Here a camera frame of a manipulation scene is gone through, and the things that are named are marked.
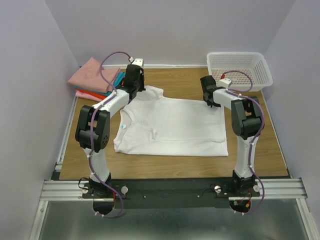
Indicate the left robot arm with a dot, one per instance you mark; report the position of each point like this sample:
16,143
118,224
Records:
93,129

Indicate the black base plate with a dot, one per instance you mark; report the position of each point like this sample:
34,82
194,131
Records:
169,193

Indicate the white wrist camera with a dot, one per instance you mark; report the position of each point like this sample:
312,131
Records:
137,61
224,83

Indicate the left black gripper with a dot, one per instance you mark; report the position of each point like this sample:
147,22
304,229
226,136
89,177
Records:
142,88

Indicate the white t shirt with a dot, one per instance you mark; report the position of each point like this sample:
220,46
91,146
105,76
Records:
153,124

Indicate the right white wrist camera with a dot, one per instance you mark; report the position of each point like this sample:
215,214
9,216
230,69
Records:
224,83

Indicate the white plastic basket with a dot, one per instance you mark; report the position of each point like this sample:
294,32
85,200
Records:
247,70

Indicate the teal folded shirt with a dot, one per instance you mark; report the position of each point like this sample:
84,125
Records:
117,82

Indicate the dusty pink folded shirt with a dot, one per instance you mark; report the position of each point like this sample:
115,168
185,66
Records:
88,77

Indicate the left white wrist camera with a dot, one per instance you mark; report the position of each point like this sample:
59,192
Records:
137,61

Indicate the light pink folded shirt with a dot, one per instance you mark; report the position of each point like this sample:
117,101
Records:
93,97

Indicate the orange folded shirt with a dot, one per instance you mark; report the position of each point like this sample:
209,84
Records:
90,92

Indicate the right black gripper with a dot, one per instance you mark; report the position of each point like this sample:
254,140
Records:
215,104

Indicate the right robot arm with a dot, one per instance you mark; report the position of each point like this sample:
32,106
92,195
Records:
247,122

